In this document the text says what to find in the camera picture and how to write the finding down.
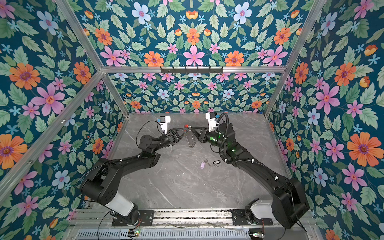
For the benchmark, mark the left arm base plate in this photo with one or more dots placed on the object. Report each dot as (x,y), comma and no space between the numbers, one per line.
(136,218)

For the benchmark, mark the purple tag key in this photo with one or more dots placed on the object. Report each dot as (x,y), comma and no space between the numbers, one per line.
(203,164)

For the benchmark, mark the aluminium back top beam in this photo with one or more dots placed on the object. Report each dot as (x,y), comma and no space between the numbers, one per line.
(142,70)

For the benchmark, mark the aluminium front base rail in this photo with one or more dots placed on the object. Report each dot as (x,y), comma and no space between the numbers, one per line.
(221,218)

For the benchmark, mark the aluminium beam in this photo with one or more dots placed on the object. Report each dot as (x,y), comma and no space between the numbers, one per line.
(21,168)
(142,70)

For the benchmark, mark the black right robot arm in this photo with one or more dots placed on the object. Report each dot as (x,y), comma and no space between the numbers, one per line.
(289,202)

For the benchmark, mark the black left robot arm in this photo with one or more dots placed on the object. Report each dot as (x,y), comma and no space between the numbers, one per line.
(102,182)

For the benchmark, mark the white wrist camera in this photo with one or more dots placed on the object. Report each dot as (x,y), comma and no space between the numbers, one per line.
(211,117)
(164,121)

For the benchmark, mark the aluminium back left post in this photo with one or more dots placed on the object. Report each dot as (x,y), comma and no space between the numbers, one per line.
(78,30)

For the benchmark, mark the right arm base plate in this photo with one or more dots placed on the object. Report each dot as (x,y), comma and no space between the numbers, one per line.
(241,217)

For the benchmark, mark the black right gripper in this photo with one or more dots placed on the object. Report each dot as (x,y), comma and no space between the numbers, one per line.
(203,137)

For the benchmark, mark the aluminium left top beam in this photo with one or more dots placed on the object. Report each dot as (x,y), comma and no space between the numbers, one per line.
(21,168)

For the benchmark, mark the white perforated cable duct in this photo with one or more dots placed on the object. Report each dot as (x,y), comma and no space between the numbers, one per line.
(164,234)

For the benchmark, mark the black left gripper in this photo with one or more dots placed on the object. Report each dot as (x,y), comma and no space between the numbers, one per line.
(172,137)

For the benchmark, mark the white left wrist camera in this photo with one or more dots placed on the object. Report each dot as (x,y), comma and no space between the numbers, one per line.
(164,121)

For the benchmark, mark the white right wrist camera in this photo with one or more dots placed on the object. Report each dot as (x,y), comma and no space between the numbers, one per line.
(211,117)

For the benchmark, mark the black hook rail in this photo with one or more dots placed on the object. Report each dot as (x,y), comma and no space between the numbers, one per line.
(191,70)

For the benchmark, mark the aluminium post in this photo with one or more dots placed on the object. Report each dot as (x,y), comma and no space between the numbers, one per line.
(314,13)
(78,30)

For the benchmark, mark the aluminium back right post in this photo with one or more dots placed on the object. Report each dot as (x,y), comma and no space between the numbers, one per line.
(314,13)

